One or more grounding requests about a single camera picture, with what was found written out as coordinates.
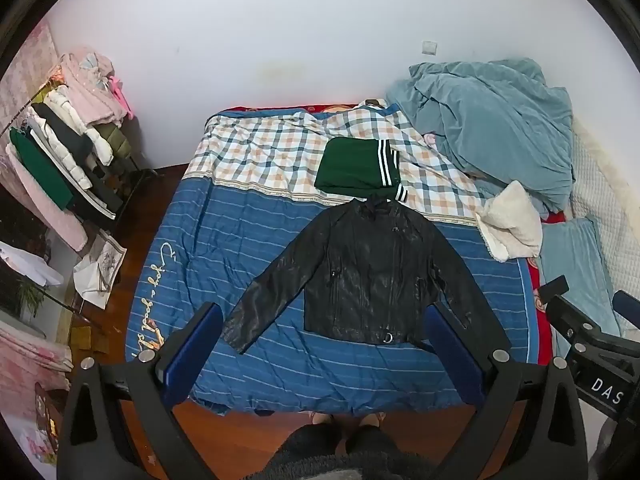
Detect grey-blue blanket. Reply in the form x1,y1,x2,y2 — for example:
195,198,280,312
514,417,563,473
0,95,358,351
385,57,576,213

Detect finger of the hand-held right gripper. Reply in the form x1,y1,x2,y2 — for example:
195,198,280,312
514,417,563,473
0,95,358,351
541,275,628,361
612,290,640,341

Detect pink fluffy coat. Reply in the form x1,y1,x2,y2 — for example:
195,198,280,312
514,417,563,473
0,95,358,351
60,51,136,127

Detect person's dark fuzzy pants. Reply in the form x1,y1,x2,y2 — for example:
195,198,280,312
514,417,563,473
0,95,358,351
260,422,451,480

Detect pink floral curtain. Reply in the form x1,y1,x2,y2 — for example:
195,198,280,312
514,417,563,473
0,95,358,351
0,25,62,131

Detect black metal clothes rack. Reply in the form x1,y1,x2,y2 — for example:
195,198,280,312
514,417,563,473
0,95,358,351
10,75,163,221

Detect white fleece cloth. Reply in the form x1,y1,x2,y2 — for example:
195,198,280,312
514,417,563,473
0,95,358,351
474,180,543,263

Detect green hanging garment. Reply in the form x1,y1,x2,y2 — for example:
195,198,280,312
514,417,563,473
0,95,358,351
9,130,73,211

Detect white puffer jacket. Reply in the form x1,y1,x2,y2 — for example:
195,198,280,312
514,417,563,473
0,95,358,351
42,86,113,167

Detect olive puffer jacket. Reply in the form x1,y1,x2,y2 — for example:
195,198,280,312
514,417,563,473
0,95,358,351
97,122,133,159

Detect pink patterned fabric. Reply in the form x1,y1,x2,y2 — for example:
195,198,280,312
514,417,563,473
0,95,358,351
0,310,72,441

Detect white quilted mattress cover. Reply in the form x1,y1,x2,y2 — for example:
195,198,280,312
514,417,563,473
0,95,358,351
570,120,640,306

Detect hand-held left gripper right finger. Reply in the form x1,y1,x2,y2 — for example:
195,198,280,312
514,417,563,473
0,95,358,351
425,301,592,480

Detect plaid bed sheet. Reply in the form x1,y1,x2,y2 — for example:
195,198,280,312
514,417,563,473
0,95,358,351
181,105,496,226

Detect black hanging garment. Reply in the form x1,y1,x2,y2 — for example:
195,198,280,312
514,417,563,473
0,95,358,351
47,115,124,217

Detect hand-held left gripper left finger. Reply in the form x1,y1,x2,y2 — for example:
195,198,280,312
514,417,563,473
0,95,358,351
56,301,226,480

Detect blue striped quilt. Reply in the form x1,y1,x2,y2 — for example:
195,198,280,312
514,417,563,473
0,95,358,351
125,175,538,416

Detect pink quilted fabric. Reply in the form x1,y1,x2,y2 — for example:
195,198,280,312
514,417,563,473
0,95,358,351
0,145,89,252

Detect white tote bag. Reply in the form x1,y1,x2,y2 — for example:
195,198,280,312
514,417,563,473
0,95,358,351
73,230,127,310

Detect black leather jacket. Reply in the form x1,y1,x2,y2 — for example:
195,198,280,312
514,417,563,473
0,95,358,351
220,194,506,356

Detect green garment with white stripes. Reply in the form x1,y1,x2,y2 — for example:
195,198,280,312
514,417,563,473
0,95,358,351
314,137,408,202

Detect light blue pillow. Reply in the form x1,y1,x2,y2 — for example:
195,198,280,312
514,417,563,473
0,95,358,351
540,217,623,338

